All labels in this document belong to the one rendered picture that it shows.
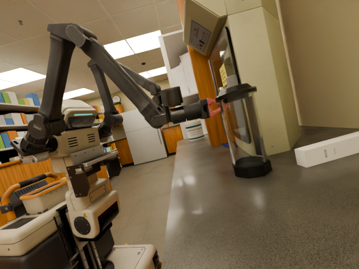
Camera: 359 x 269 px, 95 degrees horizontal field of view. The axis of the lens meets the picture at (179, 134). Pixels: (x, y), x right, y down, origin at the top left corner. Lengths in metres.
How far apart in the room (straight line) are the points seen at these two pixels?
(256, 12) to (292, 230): 0.60
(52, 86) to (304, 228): 0.80
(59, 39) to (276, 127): 0.78
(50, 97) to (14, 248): 0.74
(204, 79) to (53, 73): 0.66
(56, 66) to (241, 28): 0.64
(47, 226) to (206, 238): 1.04
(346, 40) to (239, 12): 0.43
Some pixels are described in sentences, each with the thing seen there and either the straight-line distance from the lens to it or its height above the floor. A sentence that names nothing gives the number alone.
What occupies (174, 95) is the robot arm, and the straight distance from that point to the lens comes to 0.57.
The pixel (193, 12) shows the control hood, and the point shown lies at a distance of 0.70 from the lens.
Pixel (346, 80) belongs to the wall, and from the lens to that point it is 0.92.
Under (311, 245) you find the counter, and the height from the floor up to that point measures 0.94.
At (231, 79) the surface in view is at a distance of 0.48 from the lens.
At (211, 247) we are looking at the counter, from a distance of 0.30.
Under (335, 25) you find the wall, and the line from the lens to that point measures 0.95.
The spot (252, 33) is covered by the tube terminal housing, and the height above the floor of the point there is 1.34.
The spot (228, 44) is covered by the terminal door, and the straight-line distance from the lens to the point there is 0.63.
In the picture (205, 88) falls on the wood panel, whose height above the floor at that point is 1.26.
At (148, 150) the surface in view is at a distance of 5.63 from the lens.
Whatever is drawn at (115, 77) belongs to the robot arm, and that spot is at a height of 1.33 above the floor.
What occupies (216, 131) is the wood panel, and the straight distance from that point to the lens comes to 0.94.
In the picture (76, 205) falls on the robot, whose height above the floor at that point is 0.84.
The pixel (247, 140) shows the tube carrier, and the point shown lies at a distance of 0.45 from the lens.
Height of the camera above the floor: 1.13
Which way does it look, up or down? 5 degrees down
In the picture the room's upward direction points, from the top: 14 degrees counter-clockwise
